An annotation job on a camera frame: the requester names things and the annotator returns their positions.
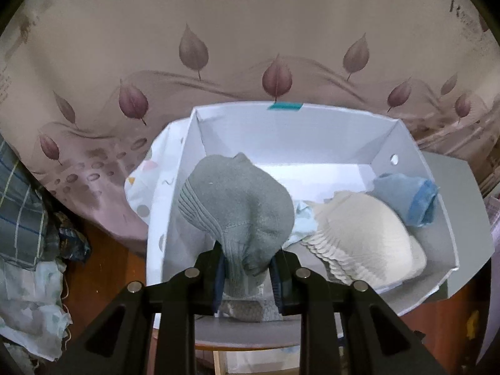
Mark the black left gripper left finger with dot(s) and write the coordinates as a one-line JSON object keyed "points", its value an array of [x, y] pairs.
{"points": [[118, 339]]}

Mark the cream ribbed underwear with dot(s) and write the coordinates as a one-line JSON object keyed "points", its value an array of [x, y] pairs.
{"points": [[359, 237]]}

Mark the dark blue snack packet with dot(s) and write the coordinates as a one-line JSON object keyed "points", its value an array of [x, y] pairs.
{"points": [[73, 242]]}

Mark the patterned white table cover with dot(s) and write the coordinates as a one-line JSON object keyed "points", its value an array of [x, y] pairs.
{"points": [[159, 167]]}

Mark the white cardboard box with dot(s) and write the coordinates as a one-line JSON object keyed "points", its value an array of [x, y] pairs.
{"points": [[314, 152]]}

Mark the blue sock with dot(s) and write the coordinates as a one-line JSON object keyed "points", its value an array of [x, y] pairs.
{"points": [[413, 199]]}

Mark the leaf pattern bed sheet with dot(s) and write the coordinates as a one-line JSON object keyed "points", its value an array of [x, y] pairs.
{"points": [[86, 85]]}

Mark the light blue small garment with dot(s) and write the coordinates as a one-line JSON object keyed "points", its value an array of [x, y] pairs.
{"points": [[304, 223]]}

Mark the grey sock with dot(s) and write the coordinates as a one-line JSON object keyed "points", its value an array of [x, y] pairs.
{"points": [[251, 215]]}

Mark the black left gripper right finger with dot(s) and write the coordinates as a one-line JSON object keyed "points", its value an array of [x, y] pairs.
{"points": [[345, 326]]}

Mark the plaid blue grey cloth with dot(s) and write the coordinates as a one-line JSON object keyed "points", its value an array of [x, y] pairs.
{"points": [[27, 232]]}

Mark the white floral cloth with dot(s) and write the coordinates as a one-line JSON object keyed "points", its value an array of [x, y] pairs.
{"points": [[32, 313]]}

